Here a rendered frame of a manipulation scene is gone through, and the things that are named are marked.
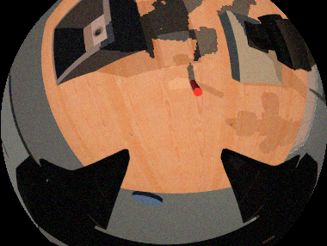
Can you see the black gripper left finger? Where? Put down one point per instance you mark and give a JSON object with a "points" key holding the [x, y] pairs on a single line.
{"points": [[94, 187]]}

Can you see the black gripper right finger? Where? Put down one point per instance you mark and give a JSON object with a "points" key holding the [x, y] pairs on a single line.
{"points": [[253, 182]]}

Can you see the dark red peg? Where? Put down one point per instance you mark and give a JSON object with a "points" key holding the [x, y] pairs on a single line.
{"points": [[197, 89]]}

